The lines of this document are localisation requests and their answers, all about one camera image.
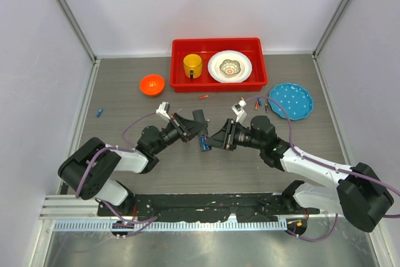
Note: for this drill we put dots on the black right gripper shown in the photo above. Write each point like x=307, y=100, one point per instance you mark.
x=224, y=138

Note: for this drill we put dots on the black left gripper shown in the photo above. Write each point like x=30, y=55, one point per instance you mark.
x=187, y=129

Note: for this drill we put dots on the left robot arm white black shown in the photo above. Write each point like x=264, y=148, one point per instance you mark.
x=88, y=170

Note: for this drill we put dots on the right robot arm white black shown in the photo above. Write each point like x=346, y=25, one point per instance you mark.
x=354, y=192

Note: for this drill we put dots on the orange plastic bowl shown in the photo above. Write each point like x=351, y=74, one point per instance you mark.
x=152, y=85

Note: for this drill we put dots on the yellow mug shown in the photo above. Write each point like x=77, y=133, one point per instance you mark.
x=193, y=66

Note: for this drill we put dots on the white paper plate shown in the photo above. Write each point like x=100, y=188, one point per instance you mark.
x=218, y=58

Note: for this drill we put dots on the small patterned bowl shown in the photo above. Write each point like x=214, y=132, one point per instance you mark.
x=230, y=67

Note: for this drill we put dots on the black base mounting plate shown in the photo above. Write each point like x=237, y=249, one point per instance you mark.
x=210, y=208

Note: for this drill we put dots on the blue dotted plate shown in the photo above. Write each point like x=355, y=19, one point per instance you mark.
x=293, y=98

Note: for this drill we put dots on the red plastic tray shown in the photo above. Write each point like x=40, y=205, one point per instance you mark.
x=206, y=48

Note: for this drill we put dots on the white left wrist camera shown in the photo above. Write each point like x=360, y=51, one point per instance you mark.
x=163, y=111

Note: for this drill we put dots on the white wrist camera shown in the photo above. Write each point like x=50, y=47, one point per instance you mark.
x=238, y=109
x=163, y=111

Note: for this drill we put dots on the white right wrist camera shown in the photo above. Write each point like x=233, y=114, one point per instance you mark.
x=238, y=109

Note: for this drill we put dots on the aluminium front rail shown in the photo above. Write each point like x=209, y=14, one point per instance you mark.
x=72, y=214

